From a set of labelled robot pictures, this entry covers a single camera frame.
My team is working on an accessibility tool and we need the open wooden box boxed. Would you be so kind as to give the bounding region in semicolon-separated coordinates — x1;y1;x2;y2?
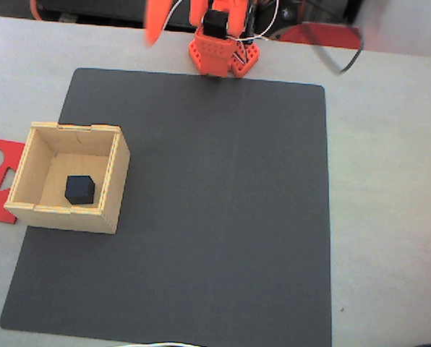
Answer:
3;121;132;236

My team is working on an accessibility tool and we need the white wire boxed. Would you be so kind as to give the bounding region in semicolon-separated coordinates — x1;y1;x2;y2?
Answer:
163;0;184;23
229;0;280;41

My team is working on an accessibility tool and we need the dark grey mat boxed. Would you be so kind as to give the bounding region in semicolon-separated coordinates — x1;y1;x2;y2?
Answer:
0;67;333;347

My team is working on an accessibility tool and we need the dark blue cube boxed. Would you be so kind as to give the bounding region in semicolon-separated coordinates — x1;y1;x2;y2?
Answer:
64;174;96;206

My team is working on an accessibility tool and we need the black cable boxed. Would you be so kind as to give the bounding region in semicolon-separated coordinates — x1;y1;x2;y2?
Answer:
301;0;365;77

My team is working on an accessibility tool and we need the red flat sheet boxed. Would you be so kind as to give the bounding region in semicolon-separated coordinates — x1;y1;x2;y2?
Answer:
278;21;363;50

